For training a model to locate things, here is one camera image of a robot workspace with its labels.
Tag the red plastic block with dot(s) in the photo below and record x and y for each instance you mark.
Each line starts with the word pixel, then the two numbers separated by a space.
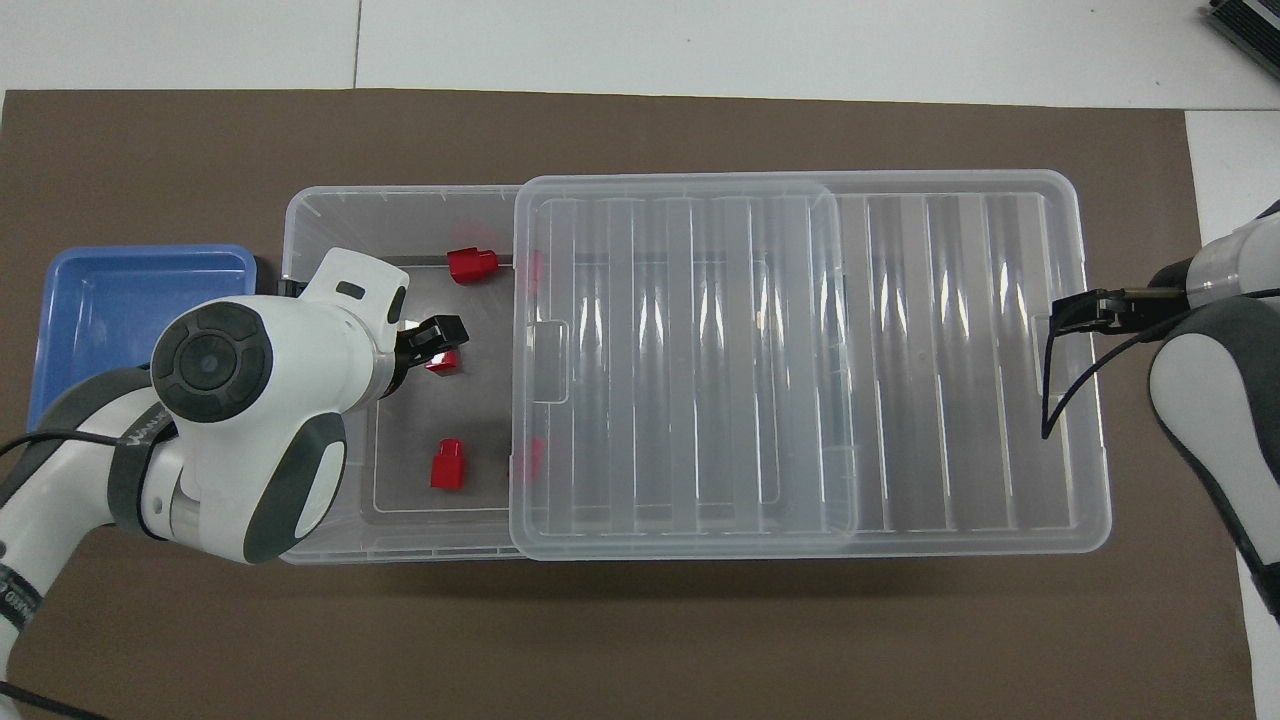
pixel 532 272
pixel 528 460
pixel 470 265
pixel 443 363
pixel 447 466

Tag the grey finned metal device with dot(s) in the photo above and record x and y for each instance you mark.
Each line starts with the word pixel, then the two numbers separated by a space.
pixel 1248 25

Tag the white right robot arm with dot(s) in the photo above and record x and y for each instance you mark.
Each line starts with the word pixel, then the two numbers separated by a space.
pixel 1215 400

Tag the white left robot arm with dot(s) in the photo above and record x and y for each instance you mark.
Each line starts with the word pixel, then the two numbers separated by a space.
pixel 250 400

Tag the brown paper table mat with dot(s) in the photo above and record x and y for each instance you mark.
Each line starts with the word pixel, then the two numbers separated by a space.
pixel 640 640

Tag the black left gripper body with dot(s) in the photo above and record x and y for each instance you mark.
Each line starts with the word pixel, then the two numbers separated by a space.
pixel 402 362

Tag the blue plastic tray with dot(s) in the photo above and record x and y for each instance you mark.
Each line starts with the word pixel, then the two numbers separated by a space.
pixel 100 300

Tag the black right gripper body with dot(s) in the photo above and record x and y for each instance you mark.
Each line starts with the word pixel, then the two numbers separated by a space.
pixel 1165 285

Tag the clear ribbed plastic box lid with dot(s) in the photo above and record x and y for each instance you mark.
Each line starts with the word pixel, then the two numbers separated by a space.
pixel 900 400

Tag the clear plastic storage box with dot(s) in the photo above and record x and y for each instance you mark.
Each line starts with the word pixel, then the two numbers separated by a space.
pixel 400 210

